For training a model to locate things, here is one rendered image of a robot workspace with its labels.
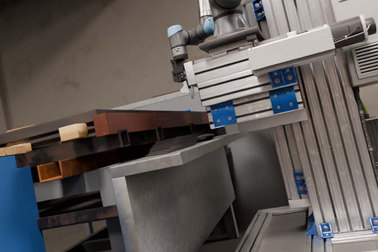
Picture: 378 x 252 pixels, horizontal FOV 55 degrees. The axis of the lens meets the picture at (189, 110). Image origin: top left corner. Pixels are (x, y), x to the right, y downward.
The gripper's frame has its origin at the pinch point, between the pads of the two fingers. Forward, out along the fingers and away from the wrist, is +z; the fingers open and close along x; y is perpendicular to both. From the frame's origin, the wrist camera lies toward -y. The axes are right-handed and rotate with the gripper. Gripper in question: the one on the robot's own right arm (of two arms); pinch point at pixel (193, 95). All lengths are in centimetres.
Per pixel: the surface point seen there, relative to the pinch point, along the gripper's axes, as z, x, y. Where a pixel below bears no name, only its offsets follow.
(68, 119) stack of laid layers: 6, 78, 18
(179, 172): 31, 42, 0
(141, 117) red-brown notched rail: 9, 57, 4
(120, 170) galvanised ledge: 23, 85, 1
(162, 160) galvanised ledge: 23, 85, -11
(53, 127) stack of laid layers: 7, 78, 24
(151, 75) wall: -84, -340, 146
